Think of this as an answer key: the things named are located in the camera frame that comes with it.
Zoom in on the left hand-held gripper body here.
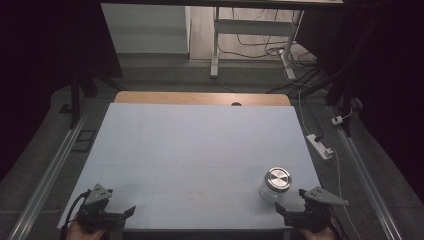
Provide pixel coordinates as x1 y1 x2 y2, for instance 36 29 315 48
78 183 128 233

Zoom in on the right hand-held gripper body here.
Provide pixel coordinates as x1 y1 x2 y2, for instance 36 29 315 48
283 186 350 232

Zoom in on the round steel jar lid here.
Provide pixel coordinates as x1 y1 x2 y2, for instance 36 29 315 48
264 167 293 194

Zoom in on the person's right hand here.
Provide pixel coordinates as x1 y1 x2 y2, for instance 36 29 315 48
297 228 338 240

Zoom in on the person's left hand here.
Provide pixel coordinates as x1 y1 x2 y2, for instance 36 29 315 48
65 219 108 240

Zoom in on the white power strip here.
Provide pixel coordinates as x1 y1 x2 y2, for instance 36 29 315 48
306 133 334 161

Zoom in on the white table cover sheet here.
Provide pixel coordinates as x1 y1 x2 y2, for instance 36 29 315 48
57 102 322 231

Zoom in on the black stand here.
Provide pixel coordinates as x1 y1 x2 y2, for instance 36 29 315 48
293 63 355 138
59 66 118 130

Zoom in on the wooden table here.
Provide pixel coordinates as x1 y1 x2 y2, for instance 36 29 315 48
114 90 292 107

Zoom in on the black curtain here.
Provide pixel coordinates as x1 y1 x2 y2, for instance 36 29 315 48
0 0 124 183
295 0 424 203

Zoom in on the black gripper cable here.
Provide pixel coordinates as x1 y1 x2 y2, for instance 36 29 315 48
60 189 92 240

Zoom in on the thin white cable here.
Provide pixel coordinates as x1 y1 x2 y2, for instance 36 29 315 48
298 91 363 240

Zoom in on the metal floor rail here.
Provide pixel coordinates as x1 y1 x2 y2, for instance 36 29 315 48
7 99 94 240
329 105 404 240

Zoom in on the tangle of black floor cables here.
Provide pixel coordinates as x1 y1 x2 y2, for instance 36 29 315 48
218 8 318 69

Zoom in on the white metal desk frame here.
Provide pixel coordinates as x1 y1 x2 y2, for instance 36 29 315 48
209 6 305 81

